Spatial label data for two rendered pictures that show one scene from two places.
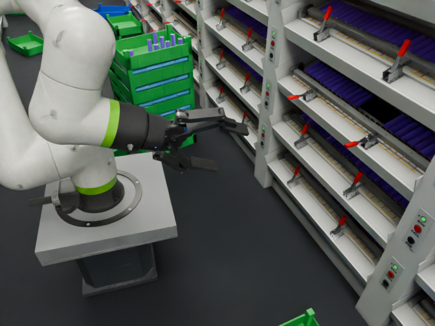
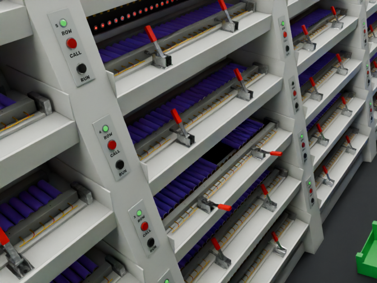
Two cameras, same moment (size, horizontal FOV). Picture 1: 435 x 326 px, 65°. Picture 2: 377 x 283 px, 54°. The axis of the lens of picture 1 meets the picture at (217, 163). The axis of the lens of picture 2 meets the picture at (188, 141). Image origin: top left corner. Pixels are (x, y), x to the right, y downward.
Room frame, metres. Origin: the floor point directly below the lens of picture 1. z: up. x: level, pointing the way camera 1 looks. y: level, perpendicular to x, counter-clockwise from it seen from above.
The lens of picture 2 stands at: (1.24, 0.47, 1.08)
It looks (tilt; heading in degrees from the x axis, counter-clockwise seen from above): 23 degrees down; 250
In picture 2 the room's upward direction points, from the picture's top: 17 degrees counter-clockwise
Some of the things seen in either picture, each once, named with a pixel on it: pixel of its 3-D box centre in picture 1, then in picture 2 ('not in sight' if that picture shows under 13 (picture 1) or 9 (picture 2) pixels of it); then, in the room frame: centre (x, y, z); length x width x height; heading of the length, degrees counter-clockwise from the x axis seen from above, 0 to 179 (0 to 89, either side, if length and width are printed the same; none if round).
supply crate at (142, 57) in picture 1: (150, 45); not in sight; (1.46, 0.29, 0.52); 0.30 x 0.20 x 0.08; 123
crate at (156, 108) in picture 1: (156, 94); not in sight; (1.46, 0.29, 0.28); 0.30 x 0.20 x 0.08; 123
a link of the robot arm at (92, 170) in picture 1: (84, 156); not in sight; (0.74, 0.37, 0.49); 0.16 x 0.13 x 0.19; 121
